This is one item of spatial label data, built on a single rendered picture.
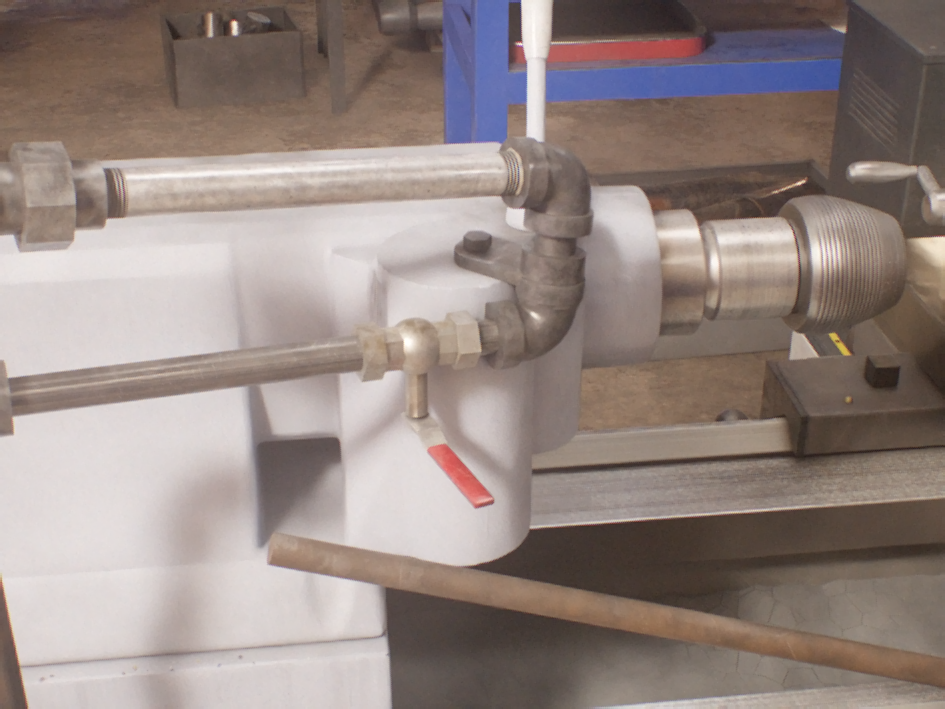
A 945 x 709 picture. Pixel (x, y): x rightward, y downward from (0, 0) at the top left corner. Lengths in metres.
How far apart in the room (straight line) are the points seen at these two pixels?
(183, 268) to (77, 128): 3.74
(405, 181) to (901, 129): 1.77
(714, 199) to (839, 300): 2.29
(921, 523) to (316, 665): 0.56
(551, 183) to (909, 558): 0.67
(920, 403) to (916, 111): 1.13
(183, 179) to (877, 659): 0.47
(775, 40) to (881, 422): 1.76
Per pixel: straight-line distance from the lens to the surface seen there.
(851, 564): 1.29
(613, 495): 1.18
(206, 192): 0.66
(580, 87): 2.74
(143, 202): 0.65
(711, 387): 3.04
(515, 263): 0.76
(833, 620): 1.26
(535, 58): 0.84
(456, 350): 0.74
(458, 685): 1.16
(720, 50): 2.86
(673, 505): 1.17
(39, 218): 0.63
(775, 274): 0.92
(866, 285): 0.94
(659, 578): 1.24
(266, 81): 4.67
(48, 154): 0.64
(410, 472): 0.82
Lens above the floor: 1.49
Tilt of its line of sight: 28 degrees down
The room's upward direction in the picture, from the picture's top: straight up
